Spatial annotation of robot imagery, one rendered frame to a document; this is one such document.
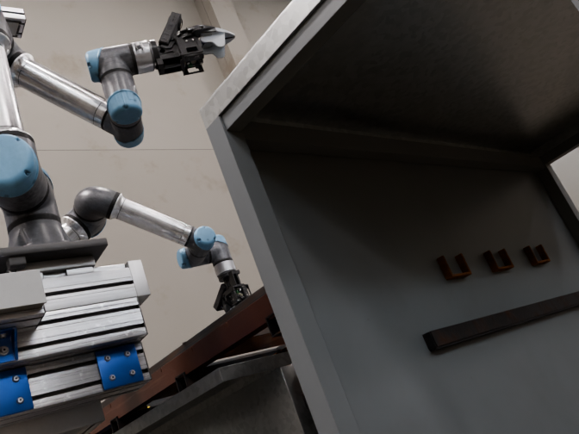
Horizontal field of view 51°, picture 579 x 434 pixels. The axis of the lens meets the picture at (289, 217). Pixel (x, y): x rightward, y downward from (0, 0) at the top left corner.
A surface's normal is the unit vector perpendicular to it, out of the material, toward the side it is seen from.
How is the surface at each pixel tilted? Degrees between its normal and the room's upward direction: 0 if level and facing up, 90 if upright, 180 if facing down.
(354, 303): 90
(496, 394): 90
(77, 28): 90
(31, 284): 90
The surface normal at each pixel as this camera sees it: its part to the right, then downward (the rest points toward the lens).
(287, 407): -0.72, 0.02
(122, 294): 0.51, -0.48
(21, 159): 0.17, -0.29
